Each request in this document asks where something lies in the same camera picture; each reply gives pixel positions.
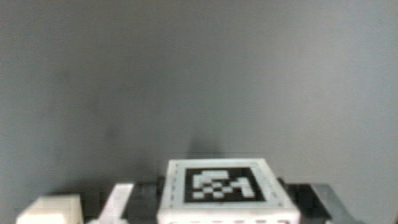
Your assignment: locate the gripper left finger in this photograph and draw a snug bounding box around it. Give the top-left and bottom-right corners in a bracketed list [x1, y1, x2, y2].
[87, 182, 158, 224]

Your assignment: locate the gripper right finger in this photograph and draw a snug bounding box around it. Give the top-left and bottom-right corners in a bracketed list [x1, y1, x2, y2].
[286, 183, 366, 224]

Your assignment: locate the white chair back frame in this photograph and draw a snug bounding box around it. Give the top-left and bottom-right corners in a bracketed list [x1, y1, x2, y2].
[16, 194, 83, 224]

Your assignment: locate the white chair leg cube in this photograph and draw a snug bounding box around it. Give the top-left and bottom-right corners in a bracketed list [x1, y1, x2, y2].
[156, 158, 300, 224]

